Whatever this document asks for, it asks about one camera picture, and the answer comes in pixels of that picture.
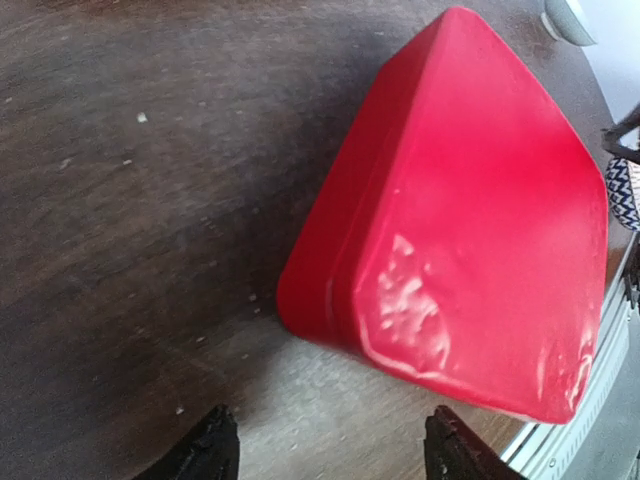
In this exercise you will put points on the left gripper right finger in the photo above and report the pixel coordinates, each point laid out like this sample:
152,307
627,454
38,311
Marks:
452,450

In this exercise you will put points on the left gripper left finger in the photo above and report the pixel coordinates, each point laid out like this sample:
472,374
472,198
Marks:
210,450

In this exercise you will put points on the red box lid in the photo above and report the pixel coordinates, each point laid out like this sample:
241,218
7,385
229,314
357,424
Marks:
483,273

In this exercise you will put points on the red chocolate box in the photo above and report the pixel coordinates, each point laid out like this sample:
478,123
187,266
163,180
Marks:
305,288

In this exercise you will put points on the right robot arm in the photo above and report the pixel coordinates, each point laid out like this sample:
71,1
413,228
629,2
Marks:
611,138

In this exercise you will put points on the red patterned bowl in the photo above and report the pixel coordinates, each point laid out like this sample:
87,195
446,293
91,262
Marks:
622,182

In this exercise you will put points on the front aluminium rail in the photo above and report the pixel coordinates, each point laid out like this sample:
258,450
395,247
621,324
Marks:
545,451

